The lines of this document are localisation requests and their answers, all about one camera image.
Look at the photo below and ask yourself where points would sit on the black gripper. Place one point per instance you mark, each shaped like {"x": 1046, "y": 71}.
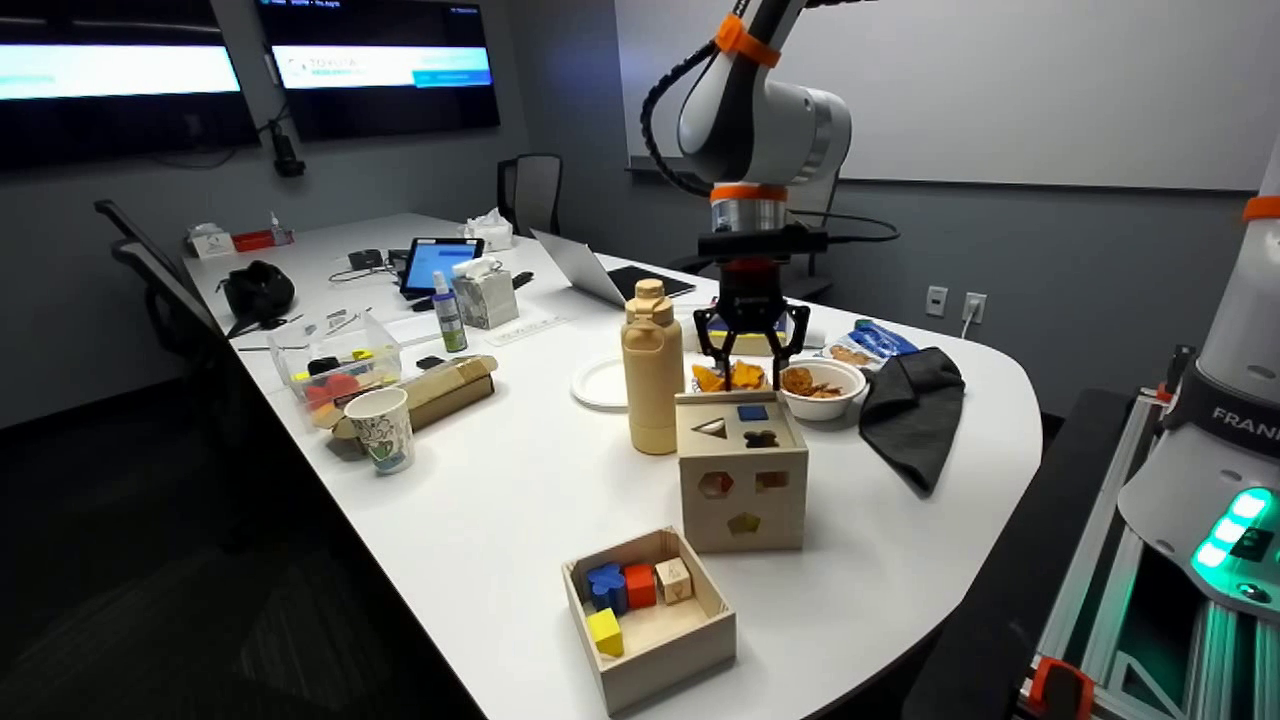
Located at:
{"x": 751, "y": 301}

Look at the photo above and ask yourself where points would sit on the blue cube block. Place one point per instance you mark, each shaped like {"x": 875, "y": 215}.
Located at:
{"x": 752, "y": 413}

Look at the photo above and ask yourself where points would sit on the wooden shape sorter cube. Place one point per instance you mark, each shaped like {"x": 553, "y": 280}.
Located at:
{"x": 741, "y": 485}

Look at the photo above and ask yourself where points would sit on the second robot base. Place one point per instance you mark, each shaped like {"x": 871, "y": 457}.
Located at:
{"x": 1174, "y": 590}

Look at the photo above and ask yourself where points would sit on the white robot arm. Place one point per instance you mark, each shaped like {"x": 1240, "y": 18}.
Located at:
{"x": 764, "y": 159}

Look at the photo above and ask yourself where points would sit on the yellow cube block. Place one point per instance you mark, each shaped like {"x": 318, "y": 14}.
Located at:
{"x": 604, "y": 635}

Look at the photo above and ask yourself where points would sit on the white bowl of chips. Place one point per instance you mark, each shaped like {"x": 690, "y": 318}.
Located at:
{"x": 823, "y": 389}

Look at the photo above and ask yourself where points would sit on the beige water bottle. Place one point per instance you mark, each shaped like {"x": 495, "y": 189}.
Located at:
{"x": 653, "y": 366}

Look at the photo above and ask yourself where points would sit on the blue snack bag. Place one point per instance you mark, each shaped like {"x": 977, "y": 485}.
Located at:
{"x": 871, "y": 347}

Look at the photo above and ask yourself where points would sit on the white empty plate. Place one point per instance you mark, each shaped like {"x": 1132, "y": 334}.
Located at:
{"x": 603, "y": 389}

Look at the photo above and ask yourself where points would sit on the dark grey cloth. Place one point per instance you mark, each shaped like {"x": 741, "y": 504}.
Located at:
{"x": 915, "y": 413}

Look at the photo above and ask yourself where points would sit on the natural wood block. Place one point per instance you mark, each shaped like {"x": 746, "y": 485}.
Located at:
{"x": 672, "y": 578}

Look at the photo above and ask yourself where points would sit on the white tissue box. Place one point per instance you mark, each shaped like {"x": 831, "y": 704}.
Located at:
{"x": 484, "y": 295}

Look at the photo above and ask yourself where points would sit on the grey office chair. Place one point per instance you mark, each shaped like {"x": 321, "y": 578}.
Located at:
{"x": 528, "y": 189}

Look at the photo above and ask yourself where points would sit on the wooden block bundle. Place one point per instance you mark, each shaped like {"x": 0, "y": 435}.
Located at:
{"x": 451, "y": 389}

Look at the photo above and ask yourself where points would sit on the wooden tray of blocks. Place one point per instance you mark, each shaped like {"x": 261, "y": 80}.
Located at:
{"x": 664, "y": 647}

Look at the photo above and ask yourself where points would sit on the tablet with blue screen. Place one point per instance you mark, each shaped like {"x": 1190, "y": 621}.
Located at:
{"x": 432, "y": 258}

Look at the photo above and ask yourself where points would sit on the paper cup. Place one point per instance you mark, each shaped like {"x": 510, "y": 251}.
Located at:
{"x": 382, "y": 426}

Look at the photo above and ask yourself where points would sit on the clear plastic storage bin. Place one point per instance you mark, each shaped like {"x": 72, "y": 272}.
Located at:
{"x": 333, "y": 363}

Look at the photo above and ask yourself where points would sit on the black bag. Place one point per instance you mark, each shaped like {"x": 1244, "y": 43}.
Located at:
{"x": 258, "y": 295}

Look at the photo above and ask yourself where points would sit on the black office chair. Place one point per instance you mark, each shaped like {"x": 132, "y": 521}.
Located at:
{"x": 175, "y": 309}

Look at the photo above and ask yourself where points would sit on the wall monitor screen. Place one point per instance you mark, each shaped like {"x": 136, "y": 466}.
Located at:
{"x": 158, "y": 78}

